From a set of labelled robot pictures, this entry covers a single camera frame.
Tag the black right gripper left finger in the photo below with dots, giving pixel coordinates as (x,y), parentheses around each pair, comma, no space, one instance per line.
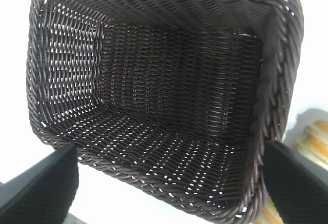
(38,195)

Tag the long striped bread roll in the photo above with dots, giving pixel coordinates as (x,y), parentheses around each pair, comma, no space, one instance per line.
(315,137)

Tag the dark brown wicker basket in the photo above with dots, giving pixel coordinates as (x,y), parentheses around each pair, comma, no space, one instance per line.
(166,80)

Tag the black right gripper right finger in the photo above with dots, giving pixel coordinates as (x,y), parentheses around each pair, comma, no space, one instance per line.
(299,188)

